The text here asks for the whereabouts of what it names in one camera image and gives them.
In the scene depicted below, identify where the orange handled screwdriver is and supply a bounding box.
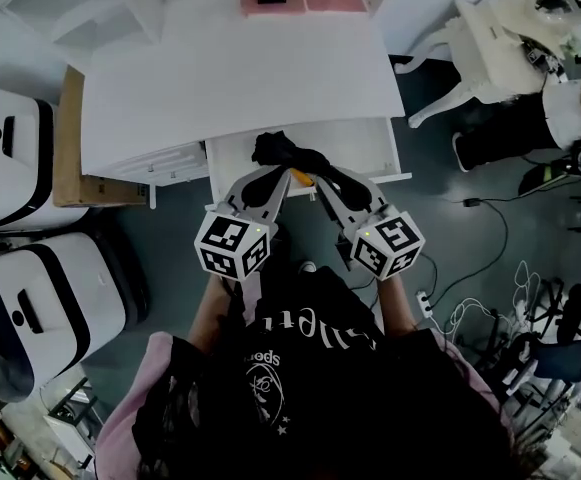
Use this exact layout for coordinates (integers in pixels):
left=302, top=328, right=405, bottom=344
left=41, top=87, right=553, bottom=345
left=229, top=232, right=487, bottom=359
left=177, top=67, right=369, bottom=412
left=290, top=167, right=318, bottom=188

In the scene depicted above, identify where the white desk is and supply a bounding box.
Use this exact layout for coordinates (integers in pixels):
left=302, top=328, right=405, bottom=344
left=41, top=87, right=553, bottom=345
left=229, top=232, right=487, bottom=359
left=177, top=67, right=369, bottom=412
left=80, top=2, right=407, bottom=212

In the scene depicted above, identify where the person's black printed shirt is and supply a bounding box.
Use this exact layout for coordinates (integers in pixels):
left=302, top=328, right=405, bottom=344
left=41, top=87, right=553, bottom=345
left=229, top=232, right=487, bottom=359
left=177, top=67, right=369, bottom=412
left=132, top=265, right=514, bottom=480

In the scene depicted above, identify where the black cable with adapter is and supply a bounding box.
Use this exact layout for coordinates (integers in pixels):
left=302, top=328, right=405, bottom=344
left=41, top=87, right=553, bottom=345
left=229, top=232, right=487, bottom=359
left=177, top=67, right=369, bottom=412
left=429, top=196, right=511, bottom=309

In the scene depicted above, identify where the white power strip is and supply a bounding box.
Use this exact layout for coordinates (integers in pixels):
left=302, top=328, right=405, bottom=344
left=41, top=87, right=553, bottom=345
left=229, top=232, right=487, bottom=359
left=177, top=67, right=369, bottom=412
left=415, top=291, right=435, bottom=319

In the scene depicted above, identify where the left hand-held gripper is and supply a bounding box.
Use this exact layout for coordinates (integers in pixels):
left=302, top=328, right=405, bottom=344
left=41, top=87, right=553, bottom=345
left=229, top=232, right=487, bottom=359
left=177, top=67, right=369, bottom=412
left=193, top=166, right=293, bottom=283

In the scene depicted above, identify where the black cloth bundle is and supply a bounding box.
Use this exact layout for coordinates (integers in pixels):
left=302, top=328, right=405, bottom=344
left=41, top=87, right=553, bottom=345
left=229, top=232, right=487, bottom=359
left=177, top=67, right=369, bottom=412
left=250, top=130, right=341, bottom=175

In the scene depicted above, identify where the person's left forearm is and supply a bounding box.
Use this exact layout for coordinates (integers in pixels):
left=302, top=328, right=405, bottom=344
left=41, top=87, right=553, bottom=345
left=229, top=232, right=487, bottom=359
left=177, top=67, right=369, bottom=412
left=187, top=272, right=244, bottom=354

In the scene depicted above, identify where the dark swivel chair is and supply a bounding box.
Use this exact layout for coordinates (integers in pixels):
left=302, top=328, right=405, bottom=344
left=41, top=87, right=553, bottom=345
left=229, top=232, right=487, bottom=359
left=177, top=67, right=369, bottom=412
left=489, top=277, right=581, bottom=384

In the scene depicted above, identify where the person's right forearm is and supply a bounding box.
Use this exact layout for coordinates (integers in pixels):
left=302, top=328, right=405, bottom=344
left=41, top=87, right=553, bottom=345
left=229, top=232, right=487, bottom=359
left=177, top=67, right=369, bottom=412
left=377, top=275, right=419, bottom=337

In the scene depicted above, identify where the white black wheeled machine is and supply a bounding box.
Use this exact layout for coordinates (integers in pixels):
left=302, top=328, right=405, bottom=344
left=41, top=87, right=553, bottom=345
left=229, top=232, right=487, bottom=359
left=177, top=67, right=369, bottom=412
left=0, top=84, right=90, bottom=233
left=0, top=231, right=150, bottom=405

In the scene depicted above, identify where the brown cardboard box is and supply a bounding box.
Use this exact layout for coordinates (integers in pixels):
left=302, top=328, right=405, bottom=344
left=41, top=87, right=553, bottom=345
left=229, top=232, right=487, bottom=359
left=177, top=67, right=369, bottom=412
left=52, top=65, right=149, bottom=209

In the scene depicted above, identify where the person's pink jacket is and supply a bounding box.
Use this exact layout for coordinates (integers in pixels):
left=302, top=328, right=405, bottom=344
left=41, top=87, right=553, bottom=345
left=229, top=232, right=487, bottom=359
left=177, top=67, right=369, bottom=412
left=94, top=327, right=514, bottom=480

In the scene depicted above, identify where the dark device green accent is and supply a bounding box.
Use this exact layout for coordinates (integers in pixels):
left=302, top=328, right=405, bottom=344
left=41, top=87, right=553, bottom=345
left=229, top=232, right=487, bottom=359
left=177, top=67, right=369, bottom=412
left=517, top=137, right=581, bottom=197

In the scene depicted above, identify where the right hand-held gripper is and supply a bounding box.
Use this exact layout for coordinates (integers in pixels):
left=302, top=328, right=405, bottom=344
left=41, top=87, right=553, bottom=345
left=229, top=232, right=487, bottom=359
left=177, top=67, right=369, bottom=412
left=316, top=166, right=427, bottom=283

